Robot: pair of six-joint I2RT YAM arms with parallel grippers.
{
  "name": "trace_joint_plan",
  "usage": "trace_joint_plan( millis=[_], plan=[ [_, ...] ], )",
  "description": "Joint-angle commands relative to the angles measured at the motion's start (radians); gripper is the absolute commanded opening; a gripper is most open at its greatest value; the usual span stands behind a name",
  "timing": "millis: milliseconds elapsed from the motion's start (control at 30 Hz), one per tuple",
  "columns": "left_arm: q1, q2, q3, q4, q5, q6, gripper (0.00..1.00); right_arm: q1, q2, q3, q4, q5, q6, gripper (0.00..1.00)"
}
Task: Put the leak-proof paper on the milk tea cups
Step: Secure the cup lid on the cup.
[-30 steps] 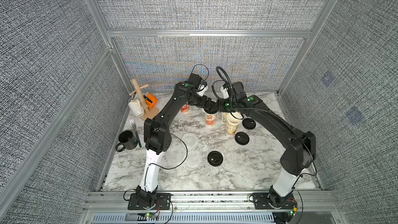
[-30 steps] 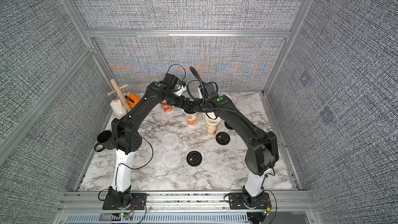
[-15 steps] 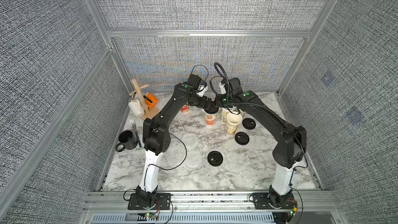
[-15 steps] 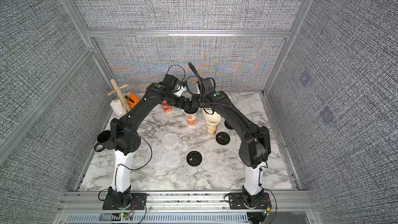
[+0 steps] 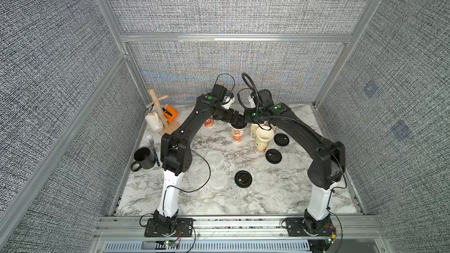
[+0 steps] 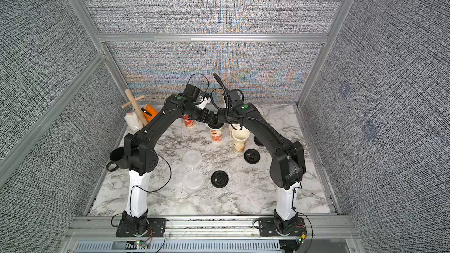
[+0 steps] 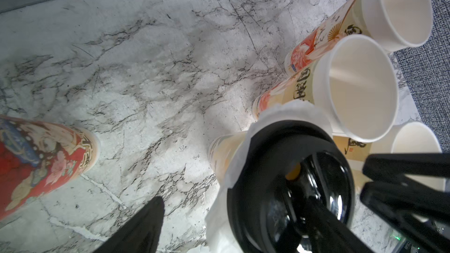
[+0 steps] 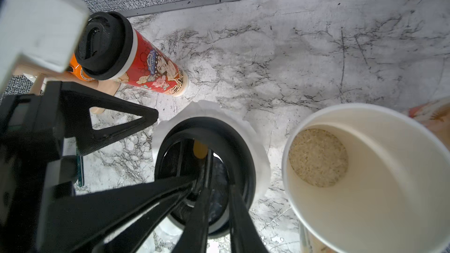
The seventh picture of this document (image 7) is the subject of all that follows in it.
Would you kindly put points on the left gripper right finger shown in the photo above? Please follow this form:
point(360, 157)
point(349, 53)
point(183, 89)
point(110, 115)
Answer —
point(327, 234)

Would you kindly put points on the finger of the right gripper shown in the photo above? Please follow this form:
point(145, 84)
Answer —
point(401, 205)
point(391, 170)

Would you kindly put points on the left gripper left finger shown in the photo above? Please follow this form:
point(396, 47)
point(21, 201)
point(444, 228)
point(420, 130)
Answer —
point(140, 234)

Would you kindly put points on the black cup lid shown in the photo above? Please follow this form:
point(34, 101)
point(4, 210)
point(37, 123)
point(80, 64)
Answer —
point(290, 162)

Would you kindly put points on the white leak-proof paper disc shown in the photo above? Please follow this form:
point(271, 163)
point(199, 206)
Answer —
point(219, 235)

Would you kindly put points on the red paper milk tea cup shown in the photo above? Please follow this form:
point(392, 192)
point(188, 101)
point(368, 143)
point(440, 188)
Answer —
point(39, 157)

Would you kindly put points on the red white paper cup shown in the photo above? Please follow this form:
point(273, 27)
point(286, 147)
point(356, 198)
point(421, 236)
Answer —
point(221, 153)

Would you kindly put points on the cream paper cup front right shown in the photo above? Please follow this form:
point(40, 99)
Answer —
point(411, 137)

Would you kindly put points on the cream paper cup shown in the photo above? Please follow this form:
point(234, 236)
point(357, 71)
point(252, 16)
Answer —
point(411, 137)
point(354, 84)
point(393, 24)

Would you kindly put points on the cream paper cup back middle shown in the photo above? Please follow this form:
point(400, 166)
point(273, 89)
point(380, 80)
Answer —
point(354, 84)

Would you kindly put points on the cream paper cup back right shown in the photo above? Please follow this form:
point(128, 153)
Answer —
point(393, 24)

